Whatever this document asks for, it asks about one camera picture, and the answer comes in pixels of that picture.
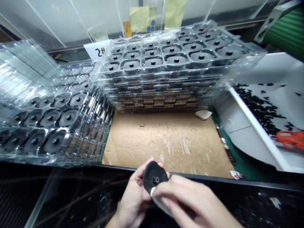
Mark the orange scissors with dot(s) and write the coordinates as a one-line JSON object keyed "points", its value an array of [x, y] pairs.
{"points": [[291, 139]]}

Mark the red and white scrap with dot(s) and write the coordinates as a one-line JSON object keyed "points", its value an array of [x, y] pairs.
{"points": [[236, 175]]}

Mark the white cardboard box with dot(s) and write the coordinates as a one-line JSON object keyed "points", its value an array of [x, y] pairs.
{"points": [[249, 114]]}

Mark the white paper sign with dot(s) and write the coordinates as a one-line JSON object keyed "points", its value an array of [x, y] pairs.
{"points": [[97, 50]]}

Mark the white triangular piece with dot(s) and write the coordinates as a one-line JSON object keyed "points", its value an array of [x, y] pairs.
{"points": [[203, 116]]}

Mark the blue dot stickers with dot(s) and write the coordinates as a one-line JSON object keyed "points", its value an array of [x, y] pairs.
{"points": [[152, 25]]}

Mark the person's left hand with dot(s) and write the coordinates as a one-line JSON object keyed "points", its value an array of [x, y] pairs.
{"points": [[129, 197]]}

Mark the yellow sticky note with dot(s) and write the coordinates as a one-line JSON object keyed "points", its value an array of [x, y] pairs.
{"points": [[139, 19], [174, 12]]}

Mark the black rounded triangular disc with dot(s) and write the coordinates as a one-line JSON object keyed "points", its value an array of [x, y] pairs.
{"points": [[154, 173]]}

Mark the brown cardboard sheet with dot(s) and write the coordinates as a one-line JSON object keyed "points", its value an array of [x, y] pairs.
{"points": [[166, 140]]}

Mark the tall stack of filled clear trays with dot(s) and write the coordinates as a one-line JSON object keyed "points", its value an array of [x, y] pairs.
{"points": [[171, 71]]}

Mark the stack of empty clear trays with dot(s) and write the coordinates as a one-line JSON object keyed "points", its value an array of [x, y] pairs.
{"points": [[26, 64]]}

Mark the orange label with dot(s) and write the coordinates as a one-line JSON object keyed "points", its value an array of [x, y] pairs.
{"points": [[127, 29]]}

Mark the person's right hand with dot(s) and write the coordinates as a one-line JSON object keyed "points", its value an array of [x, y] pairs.
{"points": [[190, 197]]}

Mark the clear acrylic partition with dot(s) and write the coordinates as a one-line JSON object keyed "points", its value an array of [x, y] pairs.
{"points": [[71, 21]]}

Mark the green ribbed machine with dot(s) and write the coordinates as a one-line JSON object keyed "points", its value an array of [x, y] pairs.
{"points": [[285, 28]]}

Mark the low stack of filled clear trays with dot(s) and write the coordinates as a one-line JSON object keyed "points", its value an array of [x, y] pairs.
{"points": [[52, 128]]}

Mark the pile of small black parts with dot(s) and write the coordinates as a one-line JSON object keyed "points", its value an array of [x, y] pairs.
{"points": [[261, 107]]}

